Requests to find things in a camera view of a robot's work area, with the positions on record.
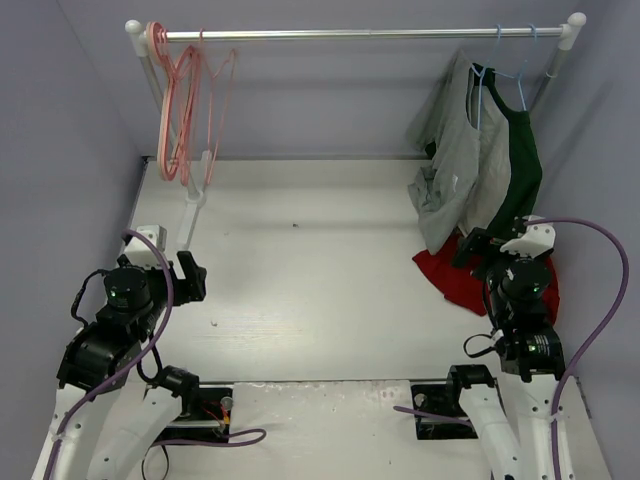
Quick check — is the red t-shirt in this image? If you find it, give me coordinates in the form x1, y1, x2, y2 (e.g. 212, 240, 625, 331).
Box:
413, 234, 560, 325

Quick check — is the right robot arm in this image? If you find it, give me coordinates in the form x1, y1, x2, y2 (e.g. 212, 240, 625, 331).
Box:
442, 224, 575, 479

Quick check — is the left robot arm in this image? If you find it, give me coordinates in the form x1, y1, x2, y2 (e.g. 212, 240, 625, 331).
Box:
32, 251, 206, 479

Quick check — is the grey t-shirt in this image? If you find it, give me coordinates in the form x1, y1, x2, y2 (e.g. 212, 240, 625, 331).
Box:
407, 50, 511, 254

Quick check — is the green t-shirt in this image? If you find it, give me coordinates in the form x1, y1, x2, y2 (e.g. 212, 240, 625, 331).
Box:
459, 68, 543, 239

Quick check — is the pink hanger bundle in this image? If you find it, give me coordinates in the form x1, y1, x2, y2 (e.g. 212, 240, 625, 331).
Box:
145, 22, 202, 186

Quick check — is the blue hanger right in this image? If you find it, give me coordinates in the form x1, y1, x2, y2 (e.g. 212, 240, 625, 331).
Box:
495, 23, 539, 111

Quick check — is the blue hanger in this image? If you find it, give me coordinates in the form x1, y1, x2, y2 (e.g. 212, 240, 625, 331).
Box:
472, 24, 503, 132
495, 23, 539, 111

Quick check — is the blue hanger left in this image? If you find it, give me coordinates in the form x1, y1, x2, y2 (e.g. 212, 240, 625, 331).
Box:
472, 24, 503, 132

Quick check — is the metal clothes rack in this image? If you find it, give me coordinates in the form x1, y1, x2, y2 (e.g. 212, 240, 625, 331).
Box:
124, 12, 586, 249

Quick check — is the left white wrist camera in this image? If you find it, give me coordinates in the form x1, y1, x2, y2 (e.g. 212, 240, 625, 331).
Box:
124, 225, 167, 269

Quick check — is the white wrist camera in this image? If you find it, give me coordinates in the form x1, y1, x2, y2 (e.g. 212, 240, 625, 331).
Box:
499, 215, 556, 258
124, 225, 167, 269

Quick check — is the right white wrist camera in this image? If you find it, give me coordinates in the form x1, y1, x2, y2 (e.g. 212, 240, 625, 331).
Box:
499, 215, 556, 258

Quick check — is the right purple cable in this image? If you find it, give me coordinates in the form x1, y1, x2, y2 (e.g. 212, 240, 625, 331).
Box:
393, 217, 630, 480

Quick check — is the purple cable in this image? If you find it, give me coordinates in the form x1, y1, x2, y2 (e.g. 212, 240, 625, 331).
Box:
42, 228, 267, 480
393, 217, 630, 480

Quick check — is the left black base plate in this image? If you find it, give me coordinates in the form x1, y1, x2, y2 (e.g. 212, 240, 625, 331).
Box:
156, 384, 234, 444

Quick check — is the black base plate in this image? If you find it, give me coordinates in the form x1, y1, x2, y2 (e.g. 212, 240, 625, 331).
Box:
156, 384, 234, 444
410, 382, 477, 441

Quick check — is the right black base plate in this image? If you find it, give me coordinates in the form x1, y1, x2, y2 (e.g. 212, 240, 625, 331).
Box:
410, 382, 477, 441

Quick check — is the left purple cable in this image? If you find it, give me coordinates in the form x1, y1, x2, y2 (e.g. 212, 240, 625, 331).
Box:
42, 228, 267, 480

